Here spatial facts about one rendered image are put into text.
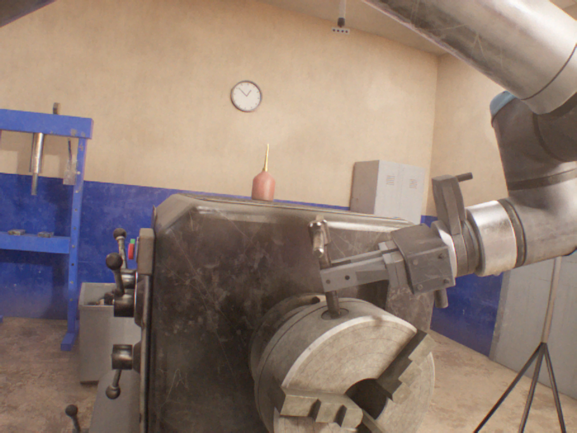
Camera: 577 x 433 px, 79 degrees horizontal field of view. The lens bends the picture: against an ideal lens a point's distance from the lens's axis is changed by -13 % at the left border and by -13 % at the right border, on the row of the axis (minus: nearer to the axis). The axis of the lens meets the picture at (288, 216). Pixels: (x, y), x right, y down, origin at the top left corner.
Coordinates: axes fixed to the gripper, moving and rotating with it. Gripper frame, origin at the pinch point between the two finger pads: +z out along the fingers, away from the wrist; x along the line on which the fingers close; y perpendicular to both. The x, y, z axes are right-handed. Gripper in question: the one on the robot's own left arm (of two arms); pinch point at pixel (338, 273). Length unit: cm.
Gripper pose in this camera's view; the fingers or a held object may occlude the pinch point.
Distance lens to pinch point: 51.5
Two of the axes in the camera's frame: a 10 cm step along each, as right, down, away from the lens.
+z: -9.6, 2.3, 1.6
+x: 1.2, -1.8, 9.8
